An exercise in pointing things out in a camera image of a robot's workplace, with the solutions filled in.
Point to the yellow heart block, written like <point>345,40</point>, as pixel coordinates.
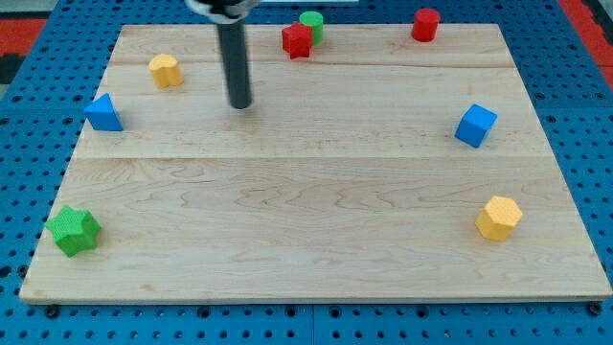
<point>165,71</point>

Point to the red star block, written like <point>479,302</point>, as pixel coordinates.
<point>297,40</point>

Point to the blue triangle block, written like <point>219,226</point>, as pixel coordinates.
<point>102,115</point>

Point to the yellow hexagon block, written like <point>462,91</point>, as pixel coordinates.
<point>498,218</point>

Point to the green star block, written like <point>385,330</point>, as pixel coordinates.
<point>73,230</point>

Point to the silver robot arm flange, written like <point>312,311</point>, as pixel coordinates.
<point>222,12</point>

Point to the red cylinder block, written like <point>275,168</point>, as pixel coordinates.
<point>425,26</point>

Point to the blue cube block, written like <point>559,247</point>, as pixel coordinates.
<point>475,125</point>

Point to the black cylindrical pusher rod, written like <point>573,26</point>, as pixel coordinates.
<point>233,49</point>

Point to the green cylinder block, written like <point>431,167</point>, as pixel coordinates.
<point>315,21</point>

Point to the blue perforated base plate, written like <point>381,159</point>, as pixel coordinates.
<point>41,118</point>

